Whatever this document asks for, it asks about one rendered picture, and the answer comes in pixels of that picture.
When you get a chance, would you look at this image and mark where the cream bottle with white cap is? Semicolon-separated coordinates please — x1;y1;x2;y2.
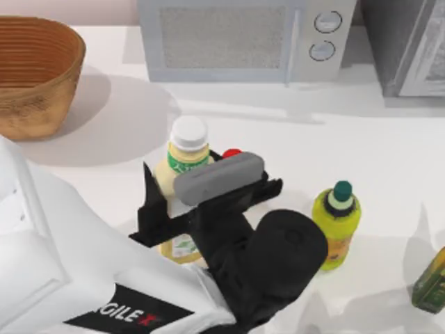
152;116;216;269

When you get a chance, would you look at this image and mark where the microwave oven door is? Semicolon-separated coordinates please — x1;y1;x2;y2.
136;0;300;84

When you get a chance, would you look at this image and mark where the yellow-green bottle with green cap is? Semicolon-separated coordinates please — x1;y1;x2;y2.
311;180;362;272

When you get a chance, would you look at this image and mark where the pale microwave oven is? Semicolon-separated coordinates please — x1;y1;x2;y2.
136;0;357;88

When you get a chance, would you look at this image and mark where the microwave knob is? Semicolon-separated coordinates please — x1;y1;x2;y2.
309;38;337;63
314;9;343;34

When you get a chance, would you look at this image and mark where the brown woven basket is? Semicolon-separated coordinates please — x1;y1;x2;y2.
0;16;87;142

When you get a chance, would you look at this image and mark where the dark green bottle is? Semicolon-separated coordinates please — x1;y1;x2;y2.
411;246;445;315

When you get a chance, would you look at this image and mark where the microwave door handle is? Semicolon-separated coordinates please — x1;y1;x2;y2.
284;8;301;88

